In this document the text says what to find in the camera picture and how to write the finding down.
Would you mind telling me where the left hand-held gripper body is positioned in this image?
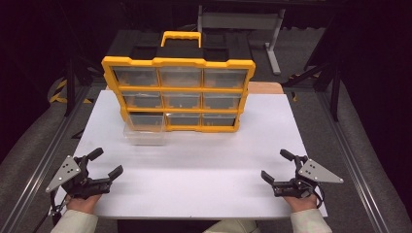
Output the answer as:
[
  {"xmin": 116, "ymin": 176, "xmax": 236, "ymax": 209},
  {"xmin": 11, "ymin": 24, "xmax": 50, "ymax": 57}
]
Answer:
[{"xmin": 45, "ymin": 154, "xmax": 114, "ymax": 200}]

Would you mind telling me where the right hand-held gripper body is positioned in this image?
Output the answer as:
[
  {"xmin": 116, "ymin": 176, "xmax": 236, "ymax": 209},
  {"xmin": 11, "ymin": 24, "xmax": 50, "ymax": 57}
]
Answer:
[{"xmin": 272, "ymin": 154, "xmax": 345, "ymax": 199}]

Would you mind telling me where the clear plastic drawer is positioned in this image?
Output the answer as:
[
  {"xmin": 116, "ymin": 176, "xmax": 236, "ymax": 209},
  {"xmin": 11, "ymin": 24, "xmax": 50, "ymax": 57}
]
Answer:
[{"xmin": 122, "ymin": 113, "xmax": 168, "ymax": 147}]

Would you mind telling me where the yellow black drawer cabinet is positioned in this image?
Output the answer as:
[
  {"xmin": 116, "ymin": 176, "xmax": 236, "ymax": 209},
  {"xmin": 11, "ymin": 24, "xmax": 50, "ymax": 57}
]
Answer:
[{"xmin": 101, "ymin": 30, "xmax": 257, "ymax": 134}]

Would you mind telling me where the person's right hand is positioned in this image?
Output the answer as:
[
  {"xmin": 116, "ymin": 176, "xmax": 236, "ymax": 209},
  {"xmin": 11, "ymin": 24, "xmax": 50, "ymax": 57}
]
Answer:
[{"xmin": 283, "ymin": 193, "xmax": 319, "ymax": 214}]

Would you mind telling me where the person's left hand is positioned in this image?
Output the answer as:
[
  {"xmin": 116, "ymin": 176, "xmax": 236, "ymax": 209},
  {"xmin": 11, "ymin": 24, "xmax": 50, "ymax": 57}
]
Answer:
[{"xmin": 65, "ymin": 192, "xmax": 103, "ymax": 215}]

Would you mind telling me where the yellow black floor tape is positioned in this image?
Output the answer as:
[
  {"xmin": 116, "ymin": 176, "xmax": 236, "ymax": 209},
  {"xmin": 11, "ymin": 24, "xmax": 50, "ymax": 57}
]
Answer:
[
  {"xmin": 289, "ymin": 71, "xmax": 323, "ymax": 103},
  {"xmin": 48, "ymin": 79, "xmax": 94, "ymax": 105}
]

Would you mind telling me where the person's lap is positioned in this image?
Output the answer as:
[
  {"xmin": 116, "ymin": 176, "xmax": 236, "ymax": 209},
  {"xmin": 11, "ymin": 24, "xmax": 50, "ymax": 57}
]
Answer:
[{"xmin": 202, "ymin": 218, "xmax": 260, "ymax": 233}]

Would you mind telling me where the white board sheet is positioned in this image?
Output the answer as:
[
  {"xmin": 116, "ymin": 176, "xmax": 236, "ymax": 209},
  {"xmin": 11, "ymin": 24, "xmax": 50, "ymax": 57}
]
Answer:
[{"xmin": 51, "ymin": 89, "xmax": 328, "ymax": 221}]

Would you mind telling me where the black tripod stand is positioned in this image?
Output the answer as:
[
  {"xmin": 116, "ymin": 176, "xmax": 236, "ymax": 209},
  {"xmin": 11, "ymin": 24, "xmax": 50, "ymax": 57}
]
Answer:
[
  {"xmin": 61, "ymin": 52, "xmax": 105, "ymax": 118},
  {"xmin": 281, "ymin": 16, "xmax": 345, "ymax": 123}
]

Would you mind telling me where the group of clear drawers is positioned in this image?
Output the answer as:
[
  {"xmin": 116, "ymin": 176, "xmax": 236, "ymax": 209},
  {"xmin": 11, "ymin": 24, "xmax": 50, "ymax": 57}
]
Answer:
[{"xmin": 111, "ymin": 65, "xmax": 249, "ymax": 128}]

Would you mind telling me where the grey metal stand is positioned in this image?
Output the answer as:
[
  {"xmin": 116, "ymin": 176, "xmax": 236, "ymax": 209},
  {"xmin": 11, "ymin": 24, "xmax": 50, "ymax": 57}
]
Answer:
[{"xmin": 196, "ymin": 4, "xmax": 287, "ymax": 77}]

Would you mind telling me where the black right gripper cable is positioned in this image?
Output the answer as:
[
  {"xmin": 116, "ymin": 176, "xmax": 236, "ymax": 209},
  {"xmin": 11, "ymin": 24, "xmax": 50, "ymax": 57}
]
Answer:
[{"xmin": 311, "ymin": 183, "xmax": 326, "ymax": 210}]

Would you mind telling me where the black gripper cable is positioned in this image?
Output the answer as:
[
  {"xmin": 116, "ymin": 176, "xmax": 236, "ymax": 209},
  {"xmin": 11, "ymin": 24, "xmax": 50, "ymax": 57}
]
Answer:
[
  {"xmin": 32, "ymin": 189, "xmax": 71, "ymax": 233},
  {"xmin": 311, "ymin": 183, "xmax": 326, "ymax": 210}
]

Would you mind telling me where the aluminium rail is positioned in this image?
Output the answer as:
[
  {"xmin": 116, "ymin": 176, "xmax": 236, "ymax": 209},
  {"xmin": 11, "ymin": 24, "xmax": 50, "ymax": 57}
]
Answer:
[
  {"xmin": 0, "ymin": 84, "xmax": 92, "ymax": 233},
  {"xmin": 315, "ymin": 91, "xmax": 390, "ymax": 233}
]

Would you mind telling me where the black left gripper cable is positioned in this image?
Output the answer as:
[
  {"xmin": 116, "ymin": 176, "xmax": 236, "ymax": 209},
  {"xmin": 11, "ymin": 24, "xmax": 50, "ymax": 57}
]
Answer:
[{"xmin": 32, "ymin": 189, "xmax": 71, "ymax": 233}]

